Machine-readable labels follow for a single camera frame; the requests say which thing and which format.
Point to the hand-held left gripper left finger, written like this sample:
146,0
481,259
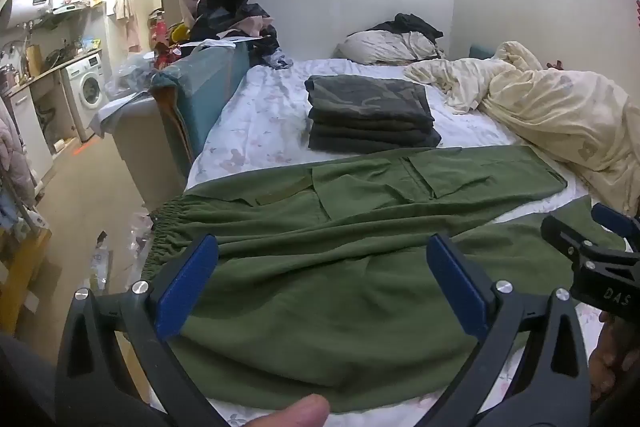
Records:
187,287

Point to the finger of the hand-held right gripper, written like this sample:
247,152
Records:
565,234
617,222

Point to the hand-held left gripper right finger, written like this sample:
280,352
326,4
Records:
457,287

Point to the green pants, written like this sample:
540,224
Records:
325,287

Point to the folded olive pants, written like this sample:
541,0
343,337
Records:
370,124

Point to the folded camouflage pants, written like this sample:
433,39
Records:
365,94

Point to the person's right hand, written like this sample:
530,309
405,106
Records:
607,367

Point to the person's left hand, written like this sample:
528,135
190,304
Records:
290,413

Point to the cream duvet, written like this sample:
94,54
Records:
550,107

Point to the yellow wooden stool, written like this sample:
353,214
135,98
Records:
22,272

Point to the bed with floral sheet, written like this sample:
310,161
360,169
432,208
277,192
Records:
265,117

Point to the pink quilted jacket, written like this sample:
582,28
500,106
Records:
15,157

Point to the white washing machine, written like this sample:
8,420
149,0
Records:
87,92

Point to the white cabinet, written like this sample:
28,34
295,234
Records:
32,132

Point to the clear plastic bag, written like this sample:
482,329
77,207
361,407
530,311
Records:
132,72

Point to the black garment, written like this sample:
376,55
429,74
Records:
410,24

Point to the pink hanging towel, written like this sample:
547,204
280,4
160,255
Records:
127,19

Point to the white water heater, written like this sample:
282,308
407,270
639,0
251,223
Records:
30,4

